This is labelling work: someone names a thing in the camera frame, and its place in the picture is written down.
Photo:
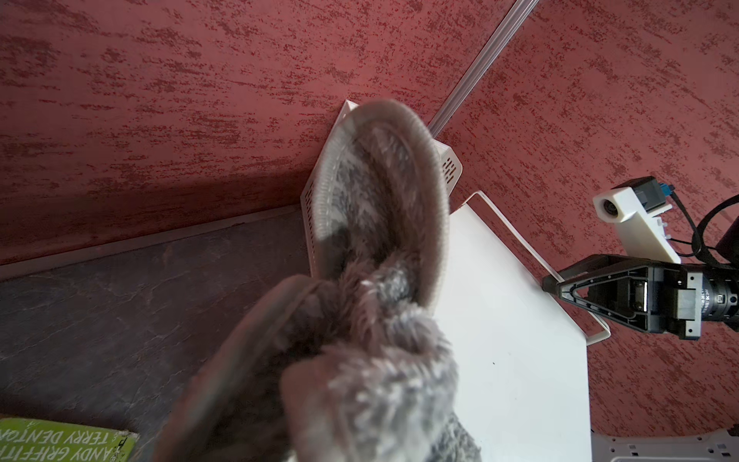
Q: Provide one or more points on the grey striped fluffy cloth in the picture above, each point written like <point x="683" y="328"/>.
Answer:
<point x="348" y="364"/>

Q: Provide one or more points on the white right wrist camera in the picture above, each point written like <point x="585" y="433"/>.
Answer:
<point x="635" y="208"/>

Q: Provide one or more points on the right aluminium corner post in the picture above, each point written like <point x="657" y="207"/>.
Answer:
<point x="504" y="33"/>

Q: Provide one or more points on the white perforated magazine file holder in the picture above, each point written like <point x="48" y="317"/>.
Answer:
<point x="451" y="167"/>

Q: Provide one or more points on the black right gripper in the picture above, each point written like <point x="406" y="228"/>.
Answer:
<point x="669" y="299"/>

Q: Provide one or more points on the white three-tier bookshelf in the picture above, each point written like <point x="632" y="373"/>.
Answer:
<point x="523" y="388"/>

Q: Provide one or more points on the green treehouse paperback book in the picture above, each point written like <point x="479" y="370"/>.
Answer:
<point x="39" y="440"/>

